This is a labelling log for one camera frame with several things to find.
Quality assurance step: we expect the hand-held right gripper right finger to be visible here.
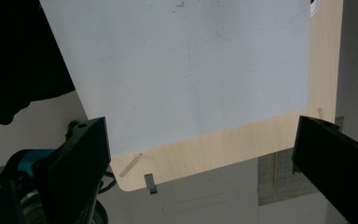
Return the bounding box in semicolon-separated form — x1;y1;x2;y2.
292;115;358;224

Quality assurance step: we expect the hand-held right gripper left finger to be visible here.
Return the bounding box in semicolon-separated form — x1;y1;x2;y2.
32;116;112;224

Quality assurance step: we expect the teal object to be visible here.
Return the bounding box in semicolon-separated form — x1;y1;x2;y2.
5;148;57;188

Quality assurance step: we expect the strip of clear tape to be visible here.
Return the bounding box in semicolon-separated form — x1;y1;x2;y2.
118;152;145;178

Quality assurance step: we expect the small grey clip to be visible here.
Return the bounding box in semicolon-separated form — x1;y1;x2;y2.
144;173;158;195

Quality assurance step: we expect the dark cloth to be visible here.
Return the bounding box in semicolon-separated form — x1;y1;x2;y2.
0;0;76;126

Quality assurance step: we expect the white table mat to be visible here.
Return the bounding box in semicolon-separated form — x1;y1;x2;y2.
38;0;312;159

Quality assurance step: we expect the white round object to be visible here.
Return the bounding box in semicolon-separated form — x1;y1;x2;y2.
309;0;322;18

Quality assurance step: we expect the black cable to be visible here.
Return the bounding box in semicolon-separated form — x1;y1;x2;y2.
97;169;117;196

